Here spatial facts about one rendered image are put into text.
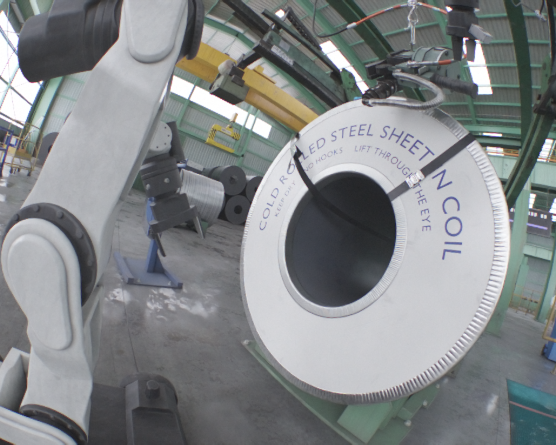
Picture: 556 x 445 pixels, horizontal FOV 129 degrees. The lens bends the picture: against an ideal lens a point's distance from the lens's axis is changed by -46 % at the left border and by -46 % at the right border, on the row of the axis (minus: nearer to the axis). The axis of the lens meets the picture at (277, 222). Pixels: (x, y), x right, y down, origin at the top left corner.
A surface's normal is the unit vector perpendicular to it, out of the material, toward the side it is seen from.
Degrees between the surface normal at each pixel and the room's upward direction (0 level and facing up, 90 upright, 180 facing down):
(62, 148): 90
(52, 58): 138
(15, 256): 90
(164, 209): 84
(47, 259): 90
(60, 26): 111
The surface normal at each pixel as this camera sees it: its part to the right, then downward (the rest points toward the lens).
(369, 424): -0.75, -0.24
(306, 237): 0.62, 0.05
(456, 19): -0.91, 0.37
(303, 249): 0.66, -0.16
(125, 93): 0.20, 0.48
